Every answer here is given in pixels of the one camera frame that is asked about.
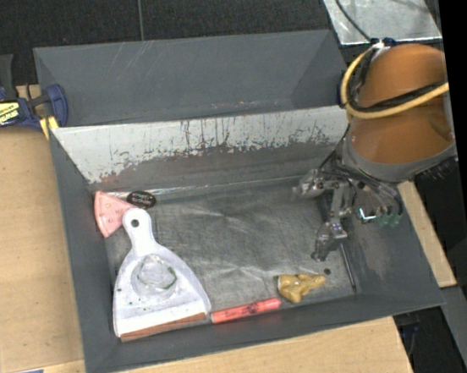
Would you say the black oval tag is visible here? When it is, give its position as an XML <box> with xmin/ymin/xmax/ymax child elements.
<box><xmin>124</xmin><ymin>187</ymin><xmax>158</xmax><ymax>211</ymax></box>

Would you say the orange marker pen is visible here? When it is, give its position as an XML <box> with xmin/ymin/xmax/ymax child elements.
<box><xmin>208</xmin><ymin>296</ymin><xmax>284</xmax><ymax>325</ymax></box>

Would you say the pink triangular toy slice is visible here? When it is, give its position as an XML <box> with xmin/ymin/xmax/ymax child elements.
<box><xmin>91</xmin><ymin>185</ymin><xmax>139</xmax><ymax>240</ymax></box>

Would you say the yellow toy figure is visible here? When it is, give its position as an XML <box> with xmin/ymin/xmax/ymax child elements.
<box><xmin>275</xmin><ymin>268</ymin><xmax>330</xmax><ymax>306</ymax></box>

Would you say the grey metal bin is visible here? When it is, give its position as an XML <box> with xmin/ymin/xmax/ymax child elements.
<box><xmin>31</xmin><ymin>0</ymin><xmax>450</xmax><ymax>373</ymax></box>

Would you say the white plastic dustpan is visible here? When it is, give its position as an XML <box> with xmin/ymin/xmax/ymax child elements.
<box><xmin>98</xmin><ymin>199</ymin><xmax>215</xmax><ymax>339</ymax></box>

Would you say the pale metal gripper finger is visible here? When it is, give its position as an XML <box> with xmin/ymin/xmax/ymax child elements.
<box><xmin>306</xmin><ymin>221</ymin><xmax>338</xmax><ymax>264</ymax></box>
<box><xmin>330</xmin><ymin>221</ymin><xmax>358</xmax><ymax>295</ymax></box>

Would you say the clear glass cup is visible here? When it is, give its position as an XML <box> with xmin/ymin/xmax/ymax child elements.
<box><xmin>128</xmin><ymin>250</ymin><xmax>181</xmax><ymax>301</ymax></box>

